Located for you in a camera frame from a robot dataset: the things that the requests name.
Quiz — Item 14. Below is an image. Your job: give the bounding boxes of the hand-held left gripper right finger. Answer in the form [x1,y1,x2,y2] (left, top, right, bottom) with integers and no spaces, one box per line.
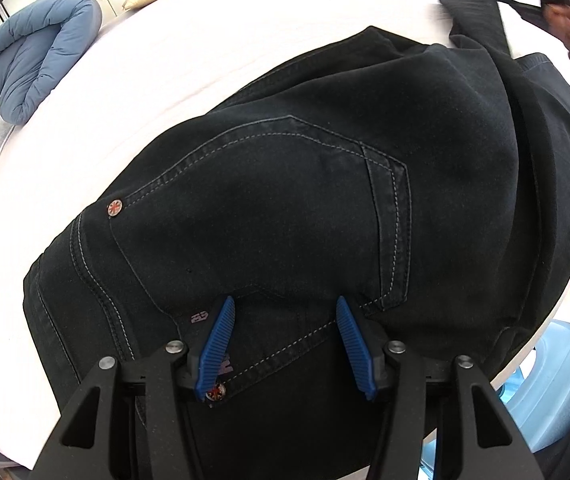
[335,295,548,480]

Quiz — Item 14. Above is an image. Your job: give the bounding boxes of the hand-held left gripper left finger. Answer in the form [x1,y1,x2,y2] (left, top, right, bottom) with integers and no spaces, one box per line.
[30,296,237,480]

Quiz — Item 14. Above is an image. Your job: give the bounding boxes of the black denim pants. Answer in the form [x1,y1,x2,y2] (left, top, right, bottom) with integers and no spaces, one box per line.
[22,0,570,480]

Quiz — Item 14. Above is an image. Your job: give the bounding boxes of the person's right hand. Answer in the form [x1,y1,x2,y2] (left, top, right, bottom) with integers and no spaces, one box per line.
[546,4,570,50]

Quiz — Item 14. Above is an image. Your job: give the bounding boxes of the white bed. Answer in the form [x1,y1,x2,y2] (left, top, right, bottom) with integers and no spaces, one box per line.
[0,0,570,461]

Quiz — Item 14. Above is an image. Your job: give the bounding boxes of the blue quilted duvet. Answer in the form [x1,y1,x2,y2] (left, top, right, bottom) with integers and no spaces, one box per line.
[0,0,103,126]

